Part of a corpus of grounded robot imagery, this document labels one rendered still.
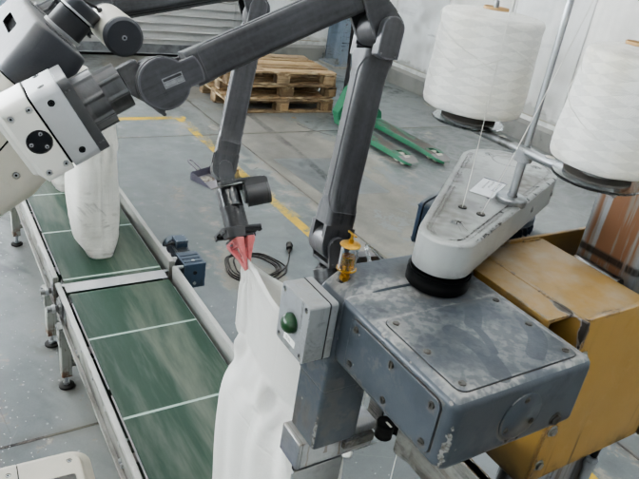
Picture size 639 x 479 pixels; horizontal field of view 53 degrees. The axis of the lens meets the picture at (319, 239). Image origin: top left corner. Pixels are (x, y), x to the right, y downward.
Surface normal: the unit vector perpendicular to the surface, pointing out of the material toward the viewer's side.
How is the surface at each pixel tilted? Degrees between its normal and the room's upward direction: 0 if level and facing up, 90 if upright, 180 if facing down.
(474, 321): 0
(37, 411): 0
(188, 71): 78
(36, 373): 0
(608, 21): 90
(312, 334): 90
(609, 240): 90
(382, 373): 90
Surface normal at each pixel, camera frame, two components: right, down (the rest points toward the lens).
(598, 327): 0.51, 0.45
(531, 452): -0.85, 0.11
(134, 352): 0.14, -0.89
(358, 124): 0.33, 0.26
